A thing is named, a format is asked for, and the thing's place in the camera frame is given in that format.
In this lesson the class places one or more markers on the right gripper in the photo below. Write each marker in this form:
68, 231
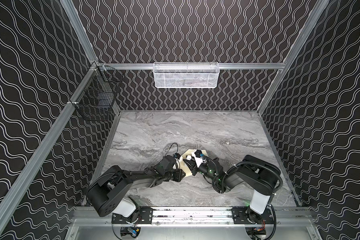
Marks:
193, 165

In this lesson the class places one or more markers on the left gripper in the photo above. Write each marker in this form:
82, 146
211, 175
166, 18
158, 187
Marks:
176, 170

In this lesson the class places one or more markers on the cream envelope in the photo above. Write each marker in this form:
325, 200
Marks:
183, 165

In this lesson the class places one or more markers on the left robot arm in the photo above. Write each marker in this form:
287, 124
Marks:
108, 190

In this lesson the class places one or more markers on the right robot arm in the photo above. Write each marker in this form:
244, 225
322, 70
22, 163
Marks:
263, 177

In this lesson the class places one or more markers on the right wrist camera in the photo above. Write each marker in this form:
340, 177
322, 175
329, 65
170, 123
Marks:
198, 157

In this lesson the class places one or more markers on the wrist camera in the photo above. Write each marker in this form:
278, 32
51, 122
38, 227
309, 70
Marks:
177, 157
198, 157

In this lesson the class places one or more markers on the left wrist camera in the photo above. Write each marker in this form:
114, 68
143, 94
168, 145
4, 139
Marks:
177, 157

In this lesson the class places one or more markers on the white wire mesh basket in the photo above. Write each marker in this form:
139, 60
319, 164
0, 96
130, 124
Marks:
182, 75

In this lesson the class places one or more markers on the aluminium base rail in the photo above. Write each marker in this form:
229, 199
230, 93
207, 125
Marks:
195, 217

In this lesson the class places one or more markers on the black wire basket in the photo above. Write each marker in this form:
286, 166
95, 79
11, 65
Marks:
95, 103

